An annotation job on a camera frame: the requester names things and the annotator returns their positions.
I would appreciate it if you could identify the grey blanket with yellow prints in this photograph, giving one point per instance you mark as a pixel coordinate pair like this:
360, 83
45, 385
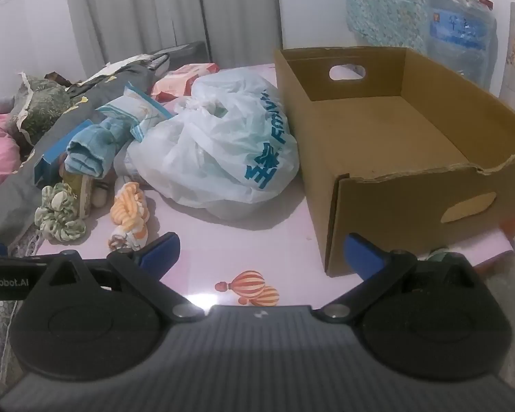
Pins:
68, 107

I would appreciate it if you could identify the white tissue pack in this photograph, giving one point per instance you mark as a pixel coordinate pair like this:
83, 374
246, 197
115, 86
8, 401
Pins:
133, 107

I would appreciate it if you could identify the green floral scrunchie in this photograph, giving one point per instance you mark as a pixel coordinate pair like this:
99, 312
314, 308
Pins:
55, 214

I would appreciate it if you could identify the grey curtain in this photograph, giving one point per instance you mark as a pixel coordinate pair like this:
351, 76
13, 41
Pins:
154, 8

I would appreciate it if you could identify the pink printed mat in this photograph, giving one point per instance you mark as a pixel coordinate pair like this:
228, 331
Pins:
249, 249

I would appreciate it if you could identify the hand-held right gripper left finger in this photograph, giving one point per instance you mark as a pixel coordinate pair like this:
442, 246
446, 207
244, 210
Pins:
161, 249

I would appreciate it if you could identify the beige packet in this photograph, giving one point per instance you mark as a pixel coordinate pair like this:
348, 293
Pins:
79, 193

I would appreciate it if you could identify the light blue checked towel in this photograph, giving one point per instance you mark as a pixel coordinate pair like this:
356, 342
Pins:
94, 146

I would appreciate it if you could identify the teal patterned cloth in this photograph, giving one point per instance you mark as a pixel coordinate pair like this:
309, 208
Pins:
386, 4

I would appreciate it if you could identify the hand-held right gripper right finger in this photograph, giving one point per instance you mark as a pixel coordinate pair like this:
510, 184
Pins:
364, 257

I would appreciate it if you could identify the blue and white packet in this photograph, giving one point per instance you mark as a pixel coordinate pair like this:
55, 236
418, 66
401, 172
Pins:
47, 167

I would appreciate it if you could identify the green patterned pillow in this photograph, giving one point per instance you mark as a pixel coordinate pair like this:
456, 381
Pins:
43, 103

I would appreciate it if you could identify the orange striped towel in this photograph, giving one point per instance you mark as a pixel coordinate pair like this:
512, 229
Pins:
131, 206

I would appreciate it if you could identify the white plastic bag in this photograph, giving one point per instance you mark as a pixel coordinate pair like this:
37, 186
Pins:
206, 158

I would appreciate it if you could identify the grey storage box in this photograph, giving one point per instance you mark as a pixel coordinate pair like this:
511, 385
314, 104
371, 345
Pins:
189, 53

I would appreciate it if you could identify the blue water jug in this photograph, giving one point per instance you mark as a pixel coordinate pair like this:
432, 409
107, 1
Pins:
459, 38

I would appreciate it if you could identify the cardboard box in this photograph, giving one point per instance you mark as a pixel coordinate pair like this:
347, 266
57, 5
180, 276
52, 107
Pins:
369, 137

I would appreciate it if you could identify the pink wet wipes pack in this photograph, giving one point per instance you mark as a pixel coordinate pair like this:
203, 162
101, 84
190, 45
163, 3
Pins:
180, 79

